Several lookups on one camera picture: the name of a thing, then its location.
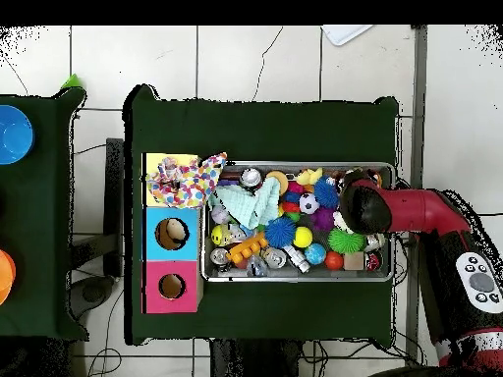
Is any large polka-dot paper napkin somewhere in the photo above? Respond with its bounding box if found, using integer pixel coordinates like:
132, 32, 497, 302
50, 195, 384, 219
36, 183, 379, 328
146, 151, 228, 209

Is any silver mesh bin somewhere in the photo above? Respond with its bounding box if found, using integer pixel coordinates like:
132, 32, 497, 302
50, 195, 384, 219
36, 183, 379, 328
200, 160, 396, 283

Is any wooden box with three holes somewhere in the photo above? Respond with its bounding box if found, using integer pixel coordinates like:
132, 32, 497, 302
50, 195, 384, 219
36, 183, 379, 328
140, 151, 205, 315

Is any mint green cloth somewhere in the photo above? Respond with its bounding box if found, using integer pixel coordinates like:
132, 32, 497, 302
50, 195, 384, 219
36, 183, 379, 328
207, 176, 281, 231

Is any silver drink can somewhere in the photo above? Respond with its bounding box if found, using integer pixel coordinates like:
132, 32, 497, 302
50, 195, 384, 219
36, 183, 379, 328
239, 167, 263, 189

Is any small soccer ball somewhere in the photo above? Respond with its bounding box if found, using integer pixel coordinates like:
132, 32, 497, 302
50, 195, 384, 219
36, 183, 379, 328
299, 191, 320, 215

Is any yellow tennis ball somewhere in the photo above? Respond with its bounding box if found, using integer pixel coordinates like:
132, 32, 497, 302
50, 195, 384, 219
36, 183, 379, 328
292, 226, 314, 249

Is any silver toy robot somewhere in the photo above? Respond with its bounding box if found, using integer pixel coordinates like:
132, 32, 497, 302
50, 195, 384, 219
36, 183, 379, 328
282, 244, 310, 273

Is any blue spiky ball with eyes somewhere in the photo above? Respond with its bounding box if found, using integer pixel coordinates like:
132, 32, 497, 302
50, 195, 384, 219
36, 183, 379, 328
313, 175, 341, 209

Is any blue globe ball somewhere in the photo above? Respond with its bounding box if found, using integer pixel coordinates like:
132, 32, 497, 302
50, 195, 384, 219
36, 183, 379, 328
304, 242, 327, 266

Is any dark green table cloth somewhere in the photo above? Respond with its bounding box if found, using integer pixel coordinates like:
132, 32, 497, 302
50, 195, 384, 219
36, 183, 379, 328
0, 87, 88, 341
123, 83, 400, 349

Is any orange rubber ball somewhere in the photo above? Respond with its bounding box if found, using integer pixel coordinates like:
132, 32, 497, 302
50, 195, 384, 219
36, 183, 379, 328
324, 250, 345, 271

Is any green spiky ball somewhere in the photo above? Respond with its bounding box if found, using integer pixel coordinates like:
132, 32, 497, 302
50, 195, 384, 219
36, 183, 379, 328
327, 227, 366, 254

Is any white board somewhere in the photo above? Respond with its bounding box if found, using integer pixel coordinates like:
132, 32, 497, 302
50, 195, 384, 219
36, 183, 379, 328
321, 25, 374, 47

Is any small green object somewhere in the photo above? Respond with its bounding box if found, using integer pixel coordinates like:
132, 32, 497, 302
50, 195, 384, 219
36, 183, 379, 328
59, 73, 83, 90

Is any blue plastic bowl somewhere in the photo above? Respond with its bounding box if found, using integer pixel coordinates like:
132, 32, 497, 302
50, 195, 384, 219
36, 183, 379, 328
0, 104, 35, 165

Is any orange plastic bowl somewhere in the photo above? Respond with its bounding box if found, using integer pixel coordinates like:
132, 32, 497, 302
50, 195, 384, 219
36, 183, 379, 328
0, 248, 17, 305

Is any grey metal post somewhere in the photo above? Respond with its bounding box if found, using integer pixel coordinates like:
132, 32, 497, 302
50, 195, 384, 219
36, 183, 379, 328
404, 25, 428, 377

